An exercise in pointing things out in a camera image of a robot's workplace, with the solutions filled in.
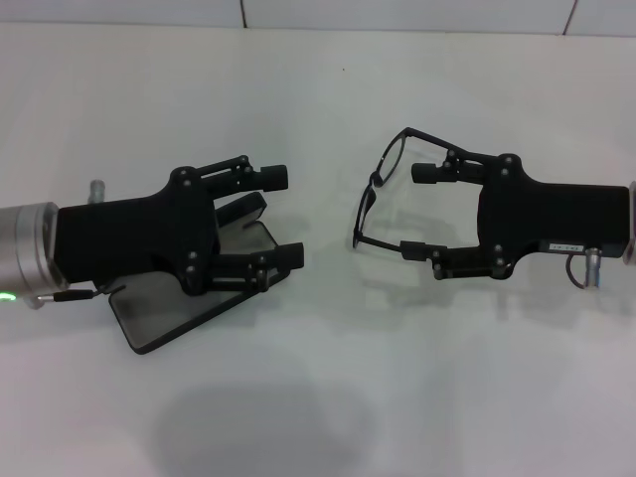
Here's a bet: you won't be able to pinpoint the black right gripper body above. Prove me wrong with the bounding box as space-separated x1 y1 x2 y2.
474 152 631 282

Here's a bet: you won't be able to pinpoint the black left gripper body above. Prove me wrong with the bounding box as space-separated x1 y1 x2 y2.
52 165 223 298

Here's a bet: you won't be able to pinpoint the black glasses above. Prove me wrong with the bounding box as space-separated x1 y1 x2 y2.
351 126 493 250

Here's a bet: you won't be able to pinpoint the black glasses case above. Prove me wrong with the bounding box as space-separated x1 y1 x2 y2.
106 191 290 356

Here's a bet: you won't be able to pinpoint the left gripper cable with plug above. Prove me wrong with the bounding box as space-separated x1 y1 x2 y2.
29 283 128 312

